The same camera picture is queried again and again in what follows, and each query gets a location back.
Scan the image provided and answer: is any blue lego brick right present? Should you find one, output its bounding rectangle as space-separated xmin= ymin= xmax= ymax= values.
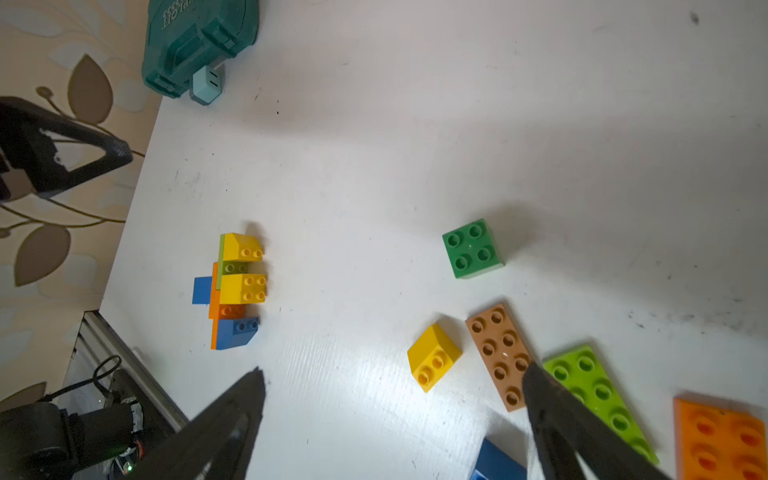
xmin=469 ymin=438 xmax=527 ymax=480

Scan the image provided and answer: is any green plastic tool case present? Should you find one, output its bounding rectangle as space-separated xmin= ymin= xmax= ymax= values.
xmin=141 ymin=0 xmax=260 ymax=98

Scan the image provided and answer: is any teal USB wall charger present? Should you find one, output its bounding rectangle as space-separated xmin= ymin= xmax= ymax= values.
xmin=189 ymin=64 xmax=225 ymax=106

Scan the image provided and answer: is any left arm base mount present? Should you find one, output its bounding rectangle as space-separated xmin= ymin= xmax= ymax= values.
xmin=0 ymin=356 xmax=175 ymax=480

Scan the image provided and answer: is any lime green lego plate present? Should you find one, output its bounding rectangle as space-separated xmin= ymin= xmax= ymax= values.
xmin=216 ymin=234 xmax=248 ymax=290
xmin=543 ymin=344 xmax=659 ymax=465

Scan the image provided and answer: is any brown orange lego stack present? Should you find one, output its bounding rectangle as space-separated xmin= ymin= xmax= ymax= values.
xmin=465 ymin=303 xmax=536 ymax=412

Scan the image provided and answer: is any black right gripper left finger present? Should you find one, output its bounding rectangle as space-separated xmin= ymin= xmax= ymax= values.
xmin=128 ymin=368 xmax=266 ymax=479

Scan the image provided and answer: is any orange lego plate right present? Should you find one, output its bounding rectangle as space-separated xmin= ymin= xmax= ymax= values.
xmin=674 ymin=398 xmax=767 ymax=480

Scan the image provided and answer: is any orange lego brick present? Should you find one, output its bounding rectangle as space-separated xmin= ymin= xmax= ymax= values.
xmin=209 ymin=262 xmax=245 ymax=330

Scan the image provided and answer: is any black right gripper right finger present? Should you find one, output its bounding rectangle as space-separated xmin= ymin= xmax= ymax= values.
xmin=522 ymin=364 xmax=667 ymax=479

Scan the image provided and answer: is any small blue lego brick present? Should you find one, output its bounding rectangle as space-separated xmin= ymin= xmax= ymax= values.
xmin=192 ymin=276 xmax=212 ymax=305

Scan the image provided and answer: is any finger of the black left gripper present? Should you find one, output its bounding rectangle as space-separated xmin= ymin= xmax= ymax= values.
xmin=1 ymin=96 xmax=133 ymax=201

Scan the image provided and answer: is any yellow lego brick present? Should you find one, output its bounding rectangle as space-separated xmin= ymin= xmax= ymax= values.
xmin=220 ymin=274 xmax=267 ymax=305
xmin=407 ymin=323 xmax=462 ymax=392
xmin=219 ymin=233 xmax=263 ymax=262

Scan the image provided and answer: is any green lego cube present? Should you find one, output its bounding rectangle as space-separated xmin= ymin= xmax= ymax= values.
xmin=442 ymin=218 xmax=504 ymax=279

